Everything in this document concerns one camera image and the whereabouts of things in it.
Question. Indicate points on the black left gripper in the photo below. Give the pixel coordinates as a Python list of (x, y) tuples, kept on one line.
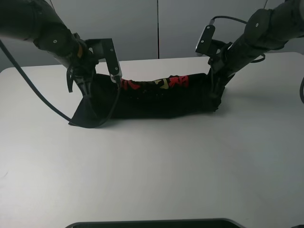
[(79, 61)]

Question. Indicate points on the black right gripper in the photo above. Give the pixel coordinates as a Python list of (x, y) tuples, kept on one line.
[(218, 60)]

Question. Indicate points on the black printed t-shirt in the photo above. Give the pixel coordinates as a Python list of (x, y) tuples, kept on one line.
[(170, 97)]

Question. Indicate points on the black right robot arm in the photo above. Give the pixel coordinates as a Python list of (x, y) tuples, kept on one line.
[(265, 30)]

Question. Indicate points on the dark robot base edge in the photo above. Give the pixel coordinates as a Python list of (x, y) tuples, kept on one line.
[(180, 223)]

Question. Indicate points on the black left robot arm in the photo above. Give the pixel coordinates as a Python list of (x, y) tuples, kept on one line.
[(35, 21)]

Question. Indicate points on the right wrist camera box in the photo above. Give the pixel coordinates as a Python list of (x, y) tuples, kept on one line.
[(207, 45)]

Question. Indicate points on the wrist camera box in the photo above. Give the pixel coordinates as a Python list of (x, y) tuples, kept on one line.
[(207, 45), (104, 49)]

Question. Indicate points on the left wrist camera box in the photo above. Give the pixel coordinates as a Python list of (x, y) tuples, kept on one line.
[(104, 49)]

